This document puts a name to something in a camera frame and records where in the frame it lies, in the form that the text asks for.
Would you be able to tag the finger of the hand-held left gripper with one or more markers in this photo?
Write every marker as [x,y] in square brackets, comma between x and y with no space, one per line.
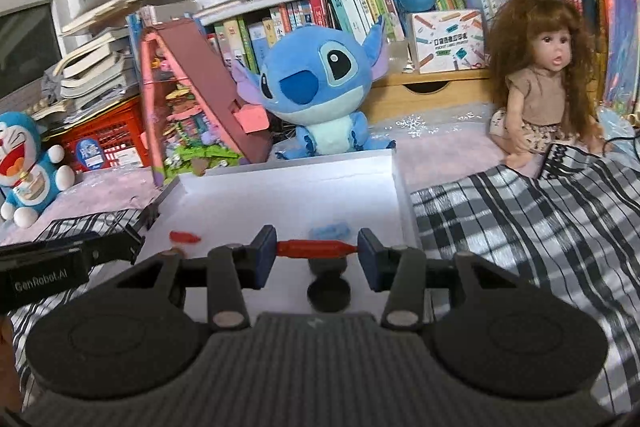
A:
[112,244]

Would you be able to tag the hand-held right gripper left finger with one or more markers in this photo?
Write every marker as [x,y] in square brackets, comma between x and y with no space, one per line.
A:
[262,257]

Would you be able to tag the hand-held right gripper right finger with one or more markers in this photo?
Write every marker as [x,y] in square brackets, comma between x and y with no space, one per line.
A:
[375,259]

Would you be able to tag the black round lid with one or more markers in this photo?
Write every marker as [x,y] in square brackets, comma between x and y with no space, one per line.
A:
[326,267]
[327,294]

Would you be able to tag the red plastic pen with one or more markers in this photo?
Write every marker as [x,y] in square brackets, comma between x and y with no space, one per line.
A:
[315,249]

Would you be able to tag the light blue plastic lid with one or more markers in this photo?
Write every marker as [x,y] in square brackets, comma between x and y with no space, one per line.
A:
[327,230]

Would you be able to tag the small red plastic toy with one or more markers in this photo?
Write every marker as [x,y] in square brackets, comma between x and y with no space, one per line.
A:
[185,237]

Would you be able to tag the white cardboard box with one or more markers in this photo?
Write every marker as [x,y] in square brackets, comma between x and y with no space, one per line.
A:
[300,187]

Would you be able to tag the person's left forearm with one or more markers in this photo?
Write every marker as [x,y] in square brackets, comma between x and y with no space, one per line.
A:
[9,367]

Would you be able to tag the blue cat robot plush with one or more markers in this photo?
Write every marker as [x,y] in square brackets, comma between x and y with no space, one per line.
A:
[27,167]

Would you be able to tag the red plastic crate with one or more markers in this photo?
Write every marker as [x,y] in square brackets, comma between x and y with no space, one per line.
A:
[110,132]

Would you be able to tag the black white plaid blanket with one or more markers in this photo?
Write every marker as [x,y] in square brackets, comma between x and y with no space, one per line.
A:
[500,232]

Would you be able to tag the grey cloth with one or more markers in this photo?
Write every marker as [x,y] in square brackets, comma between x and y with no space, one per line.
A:
[50,87]

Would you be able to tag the stack of worn books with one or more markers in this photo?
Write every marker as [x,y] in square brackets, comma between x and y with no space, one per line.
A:
[90,72]

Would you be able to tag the wooden drawer organizer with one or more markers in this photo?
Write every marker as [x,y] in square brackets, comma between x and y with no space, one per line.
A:
[425,92]

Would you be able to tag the blue alien plush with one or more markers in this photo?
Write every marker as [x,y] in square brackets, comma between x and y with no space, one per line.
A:
[310,77]

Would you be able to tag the pink triangular toy house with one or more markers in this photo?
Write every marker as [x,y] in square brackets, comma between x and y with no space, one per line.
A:
[200,57]

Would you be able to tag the label printer box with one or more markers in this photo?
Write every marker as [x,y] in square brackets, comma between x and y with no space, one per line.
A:
[445,42]

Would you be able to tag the row of small shelf books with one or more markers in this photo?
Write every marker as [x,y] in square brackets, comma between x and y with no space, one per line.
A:
[295,14]

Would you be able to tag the brown-haired baby doll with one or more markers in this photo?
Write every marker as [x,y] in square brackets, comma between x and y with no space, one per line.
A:
[550,52]

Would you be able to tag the row of thin colourful booklets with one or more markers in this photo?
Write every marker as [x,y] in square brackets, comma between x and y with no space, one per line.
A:
[620,47]

